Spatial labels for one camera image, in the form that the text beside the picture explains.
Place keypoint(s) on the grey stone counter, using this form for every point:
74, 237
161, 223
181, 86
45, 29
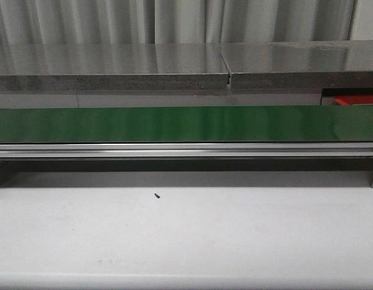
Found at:
159, 75

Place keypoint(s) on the green conveyor belt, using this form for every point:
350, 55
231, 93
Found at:
216, 132

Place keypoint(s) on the red plastic tray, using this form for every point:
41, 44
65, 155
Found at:
354, 100

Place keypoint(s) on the white curtain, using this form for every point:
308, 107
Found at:
189, 22

